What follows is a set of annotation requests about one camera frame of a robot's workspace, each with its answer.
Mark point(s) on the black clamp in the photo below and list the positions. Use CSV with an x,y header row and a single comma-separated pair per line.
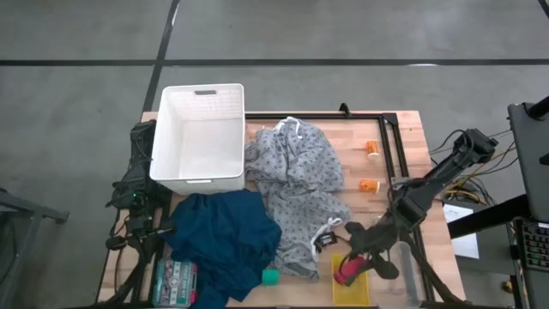
x,y
344,109

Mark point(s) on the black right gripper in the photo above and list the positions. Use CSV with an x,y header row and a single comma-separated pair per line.
x,y
379,238

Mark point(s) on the grey patterned hospital gown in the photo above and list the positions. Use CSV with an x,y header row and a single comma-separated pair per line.
x,y
296,171

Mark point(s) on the red medical item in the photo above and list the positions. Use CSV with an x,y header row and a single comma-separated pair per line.
x,y
349,268

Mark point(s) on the black desk beam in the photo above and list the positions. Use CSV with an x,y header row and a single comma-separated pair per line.
x,y
489,216

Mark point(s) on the yellow plastic tray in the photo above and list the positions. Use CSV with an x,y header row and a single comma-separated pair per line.
x,y
354,296

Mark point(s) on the clear plastic container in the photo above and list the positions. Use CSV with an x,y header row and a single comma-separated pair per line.
x,y
407,274

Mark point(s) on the black monitor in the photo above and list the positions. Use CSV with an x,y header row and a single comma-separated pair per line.
x,y
532,163

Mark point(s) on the small teal block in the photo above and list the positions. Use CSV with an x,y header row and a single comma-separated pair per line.
x,y
270,277

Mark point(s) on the white plastic laundry basket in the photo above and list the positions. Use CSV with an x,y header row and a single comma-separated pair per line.
x,y
197,141

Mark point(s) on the dark blue garment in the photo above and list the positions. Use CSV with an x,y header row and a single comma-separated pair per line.
x,y
223,240

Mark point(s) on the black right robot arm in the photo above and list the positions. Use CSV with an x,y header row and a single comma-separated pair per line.
x,y
437,176

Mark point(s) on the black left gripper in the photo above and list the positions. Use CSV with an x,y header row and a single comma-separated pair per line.
x,y
139,234

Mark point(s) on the white paper sheet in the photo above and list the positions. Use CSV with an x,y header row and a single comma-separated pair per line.
x,y
463,232

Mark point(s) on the green red first aid kit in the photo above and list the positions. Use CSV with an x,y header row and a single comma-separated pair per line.
x,y
173,283

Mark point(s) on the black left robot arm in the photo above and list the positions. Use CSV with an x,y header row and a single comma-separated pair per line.
x,y
137,180

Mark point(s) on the grey metal table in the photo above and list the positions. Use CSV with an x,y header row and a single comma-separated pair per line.
x,y
25,210

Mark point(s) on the black keyboard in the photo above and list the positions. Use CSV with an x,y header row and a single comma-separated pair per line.
x,y
536,246

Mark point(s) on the orange pill bottle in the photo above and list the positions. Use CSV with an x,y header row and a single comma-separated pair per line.
x,y
372,149
369,186

